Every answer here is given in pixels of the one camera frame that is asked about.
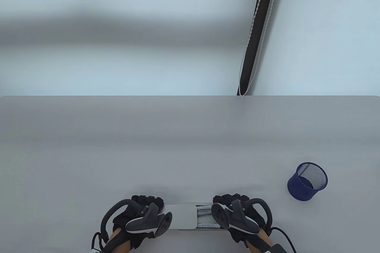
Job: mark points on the person's right hand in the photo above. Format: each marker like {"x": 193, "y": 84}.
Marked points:
{"x": 228, "y": 198}

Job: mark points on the person's left hand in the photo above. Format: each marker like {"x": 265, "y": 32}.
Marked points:
{"x": 126, "y": 216}

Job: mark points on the black marker white label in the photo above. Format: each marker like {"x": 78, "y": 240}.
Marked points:
{"x": 204, "y": 211}
{"x": 207, "y": 225}

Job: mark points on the silver sliding box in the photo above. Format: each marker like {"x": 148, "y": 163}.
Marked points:
{"x": 181, "y": 217}

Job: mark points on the person's right forearm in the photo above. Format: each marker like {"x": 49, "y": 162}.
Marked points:
{"x": 258, "y": 245}

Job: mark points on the person's left forearm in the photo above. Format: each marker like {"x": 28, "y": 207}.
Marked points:
{"x": 118, "y": 242}

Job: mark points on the grey right hand controller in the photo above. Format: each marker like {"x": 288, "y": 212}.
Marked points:
{"x": 240, "y": 220}

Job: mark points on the blue mesh pen cup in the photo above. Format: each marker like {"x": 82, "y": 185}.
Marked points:
{"x": 299, "y": 189}

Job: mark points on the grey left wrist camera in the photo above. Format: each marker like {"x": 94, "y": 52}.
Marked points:
{"x": 95, "y": 250}

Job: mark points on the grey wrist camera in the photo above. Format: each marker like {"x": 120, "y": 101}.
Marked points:
{"x": 95, "y": 250}
{"x": 277, "y": 249}

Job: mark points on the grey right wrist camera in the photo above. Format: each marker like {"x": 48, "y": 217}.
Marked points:
{"x": 277, "y": 249}

